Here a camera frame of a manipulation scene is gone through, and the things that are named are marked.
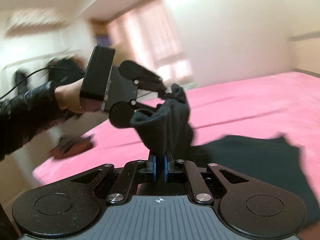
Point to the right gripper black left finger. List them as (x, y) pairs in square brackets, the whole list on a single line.
[(69, 206)]

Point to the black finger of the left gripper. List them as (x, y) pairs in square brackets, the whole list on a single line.
[(143, 78), (121, 113)]

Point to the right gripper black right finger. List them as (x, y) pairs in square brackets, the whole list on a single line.
[(245, 205)]

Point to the dark green long-sleeve shirt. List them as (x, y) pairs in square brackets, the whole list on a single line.
[(274, 161)]

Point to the black-sleeved left forearm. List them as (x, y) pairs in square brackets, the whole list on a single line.
[(27, 115)]

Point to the left hand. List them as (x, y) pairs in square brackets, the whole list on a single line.
[(68, 97)]

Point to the rust brown crumpled garment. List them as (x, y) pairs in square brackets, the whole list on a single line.
[(77, 149)]

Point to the dark grey crumpled garment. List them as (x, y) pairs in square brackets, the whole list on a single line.
[(66, 142)]

